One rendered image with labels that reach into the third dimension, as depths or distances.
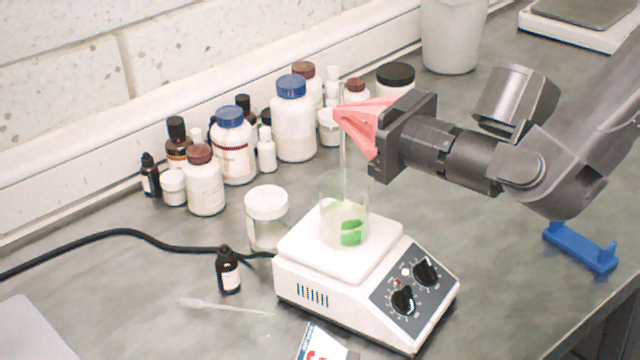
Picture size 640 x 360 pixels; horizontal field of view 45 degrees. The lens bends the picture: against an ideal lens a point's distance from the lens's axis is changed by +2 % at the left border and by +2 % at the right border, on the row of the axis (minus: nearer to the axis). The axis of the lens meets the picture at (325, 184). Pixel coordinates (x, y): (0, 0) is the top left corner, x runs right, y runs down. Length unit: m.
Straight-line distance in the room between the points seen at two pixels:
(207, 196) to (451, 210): 0.35
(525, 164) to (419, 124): 0.13
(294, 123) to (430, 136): 0.45
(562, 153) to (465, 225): 0.43
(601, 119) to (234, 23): 0.73
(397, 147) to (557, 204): 0.17
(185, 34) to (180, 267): 0.38
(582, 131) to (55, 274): 0.71
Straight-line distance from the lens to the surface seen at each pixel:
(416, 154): 0.78
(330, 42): 1.38
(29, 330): 1.02
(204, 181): 1.10
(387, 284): 0.92
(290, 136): 1.20
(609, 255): 1.07
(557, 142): 0.71
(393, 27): 1.50
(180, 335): 0.97
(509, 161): 0.71
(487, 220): 1.12
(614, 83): 0.72
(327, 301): 0.93
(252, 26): 1.31
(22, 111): 1.15
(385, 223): 0.97
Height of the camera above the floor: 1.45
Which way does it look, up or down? 36 degrees down
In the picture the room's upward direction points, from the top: 2 degrees counter-clockwise
